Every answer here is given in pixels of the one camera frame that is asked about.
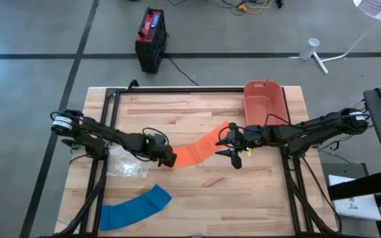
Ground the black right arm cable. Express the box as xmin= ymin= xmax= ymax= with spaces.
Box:
xmin=265 ymin=114 xmax=299 ymax=128

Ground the clear ribbed plastic cylinder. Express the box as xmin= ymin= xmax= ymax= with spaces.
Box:
xmin=298 ymin=38 xmax=321 ymax=61

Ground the black aluminium rig frame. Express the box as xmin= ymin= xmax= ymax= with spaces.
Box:
xmin=54 ymin=86 xmax=342 ymax=238

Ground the orange elastic bandage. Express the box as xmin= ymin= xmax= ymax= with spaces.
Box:
xmin=162 ymin=121 xmax=231 ymax=169

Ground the blue elastic bandage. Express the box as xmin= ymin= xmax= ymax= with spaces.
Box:
xmin=99 ymin=184 xmax=173 ymax=231

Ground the black floor power cable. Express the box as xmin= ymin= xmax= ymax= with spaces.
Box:
xmin=165 ymin=54 xmax=200 ymax=87

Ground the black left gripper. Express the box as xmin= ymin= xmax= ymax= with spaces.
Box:
xmin=142 ymin=134 xmax=179 ymax=169

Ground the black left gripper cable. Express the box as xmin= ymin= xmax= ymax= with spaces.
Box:
xmin=142 ymin=127 xmax=171 ymax=146

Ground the black base cable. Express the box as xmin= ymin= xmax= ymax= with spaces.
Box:
xmin=301 ymin=155 xmax=343 ymax=234

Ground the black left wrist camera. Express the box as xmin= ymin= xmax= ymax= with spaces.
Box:
xmin=150 ymin=133 xmax=171 ymax=148

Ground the clear plastic bag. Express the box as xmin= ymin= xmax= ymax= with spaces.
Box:
xmin=106 ymin=146 xmax=150 ymax=179

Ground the yellow floor cable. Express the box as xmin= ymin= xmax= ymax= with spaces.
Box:
xmin=237 ymin=1 xmax=268 ymax=15

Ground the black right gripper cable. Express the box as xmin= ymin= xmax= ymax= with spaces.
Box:
xmin=217 ymin=124 xmax=236 ymax=146

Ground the orange plastic bin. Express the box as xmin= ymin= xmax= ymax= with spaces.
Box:
xmin=243 ymin=81 xmax=290 ymax=127

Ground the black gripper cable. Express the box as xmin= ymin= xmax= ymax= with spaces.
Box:
xmin=217 ymin=124 xmax=236 ymax=146
xmin=142 ymin=127 xmax=171 ymax=146

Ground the red and black tool case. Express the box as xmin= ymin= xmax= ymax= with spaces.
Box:
xmin=134 ymin=6 xmax=169 ymax=74

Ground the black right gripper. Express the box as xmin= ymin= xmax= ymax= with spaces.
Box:
xmin=214 ymin=122 xmax=271 ymax=170

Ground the white cardboard box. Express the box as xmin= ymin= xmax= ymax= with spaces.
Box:
xmin=328 ymin=174 xmax=381 ymax=221

